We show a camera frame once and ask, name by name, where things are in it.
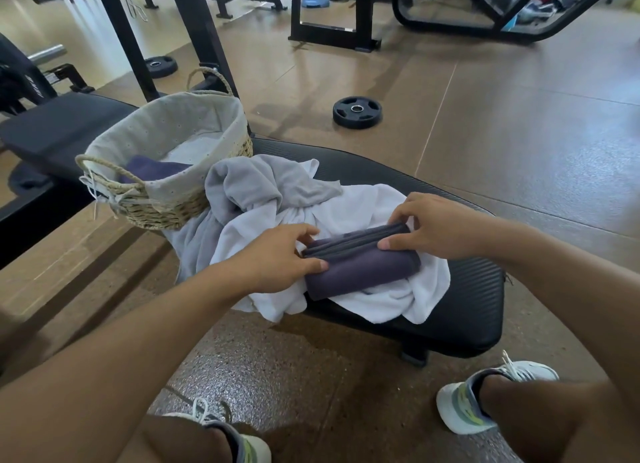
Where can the person's right hand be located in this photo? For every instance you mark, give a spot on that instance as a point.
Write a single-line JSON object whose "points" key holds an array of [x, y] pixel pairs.
{"points": [[450, 227]]}

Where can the person's left hand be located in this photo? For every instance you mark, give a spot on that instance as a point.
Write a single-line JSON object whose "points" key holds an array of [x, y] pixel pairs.
{"points": [[272, 262]]}

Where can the white towel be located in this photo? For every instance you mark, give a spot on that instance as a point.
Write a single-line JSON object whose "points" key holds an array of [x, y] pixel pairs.
{"points": [[197, 147], [380, 202]]}

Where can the light grey towel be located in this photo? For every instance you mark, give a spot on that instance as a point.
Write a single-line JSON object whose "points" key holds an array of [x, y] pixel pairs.
{"points": [[260, 177]]}

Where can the dark purple towel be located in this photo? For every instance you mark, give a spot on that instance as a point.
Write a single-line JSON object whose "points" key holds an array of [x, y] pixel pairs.
{"points": [[360, 272], [155, 168]]}

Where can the woven basket with white liner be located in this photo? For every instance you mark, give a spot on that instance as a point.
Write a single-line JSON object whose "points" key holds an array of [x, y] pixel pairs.
{"points": [[165, 122]]}

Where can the person's right forearm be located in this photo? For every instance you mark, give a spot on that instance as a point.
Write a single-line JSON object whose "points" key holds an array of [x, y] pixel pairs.
{"points": [[585, 297]]}

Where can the person's left forearm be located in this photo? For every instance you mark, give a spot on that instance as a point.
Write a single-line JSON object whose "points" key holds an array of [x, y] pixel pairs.
{"points": [[110, 367]]}

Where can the person's right white shoe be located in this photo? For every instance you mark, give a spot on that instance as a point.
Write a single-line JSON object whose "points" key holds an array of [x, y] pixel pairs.
{"points": [[455, 410]]}

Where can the person's white shoe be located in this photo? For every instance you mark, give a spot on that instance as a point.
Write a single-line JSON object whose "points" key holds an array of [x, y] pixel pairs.
{"points": [[455, 410], [257, 450]]}

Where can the person's left white shoe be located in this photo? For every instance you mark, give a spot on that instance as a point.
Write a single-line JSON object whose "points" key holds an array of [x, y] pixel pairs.
{"points": [[257, 450]]}

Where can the person's left leg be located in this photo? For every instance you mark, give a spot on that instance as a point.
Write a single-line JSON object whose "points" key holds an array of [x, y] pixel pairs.
{"points": [[185, 442]]}

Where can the person's leg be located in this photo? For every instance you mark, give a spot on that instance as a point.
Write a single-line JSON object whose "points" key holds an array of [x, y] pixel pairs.
{"points": [[185, 442], [540, 417]]}

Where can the person's right leg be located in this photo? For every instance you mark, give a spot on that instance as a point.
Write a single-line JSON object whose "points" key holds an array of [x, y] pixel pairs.
{"points": [[540, 417]]}

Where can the black padded weight bench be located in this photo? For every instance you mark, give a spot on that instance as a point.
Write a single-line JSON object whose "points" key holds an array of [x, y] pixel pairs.
{"points": [[460, 317]]}

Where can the black rubber weight plate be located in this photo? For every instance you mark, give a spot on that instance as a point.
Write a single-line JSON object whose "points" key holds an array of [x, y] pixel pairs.
{"points": [[167, 70], [345, 117]]}

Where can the black steel base beam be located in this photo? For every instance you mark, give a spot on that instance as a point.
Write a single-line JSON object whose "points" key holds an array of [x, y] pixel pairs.
{"points": [[35, 222]]}

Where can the black steel squat rack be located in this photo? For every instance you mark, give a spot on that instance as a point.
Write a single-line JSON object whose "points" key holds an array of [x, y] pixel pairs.
{"points": [[200, 27]]}

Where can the large black weight plate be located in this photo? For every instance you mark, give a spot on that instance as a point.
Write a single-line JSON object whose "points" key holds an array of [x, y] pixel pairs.
{"points": [[25, 180]]}

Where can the yellow green cushion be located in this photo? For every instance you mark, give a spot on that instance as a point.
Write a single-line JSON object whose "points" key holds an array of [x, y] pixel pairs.
{"points": [[635, 3]]}

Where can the black bumper plate white print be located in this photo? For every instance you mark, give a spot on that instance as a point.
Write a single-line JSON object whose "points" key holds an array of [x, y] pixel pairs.
{"points": [[20, 77]]}

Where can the black bench press frame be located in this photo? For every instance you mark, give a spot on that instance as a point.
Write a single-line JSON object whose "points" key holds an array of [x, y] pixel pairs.
{"points": [[365, 12]]}

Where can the black barbell stand frame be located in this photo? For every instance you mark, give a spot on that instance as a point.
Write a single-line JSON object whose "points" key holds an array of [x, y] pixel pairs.
{"points": [[70, 75]]}

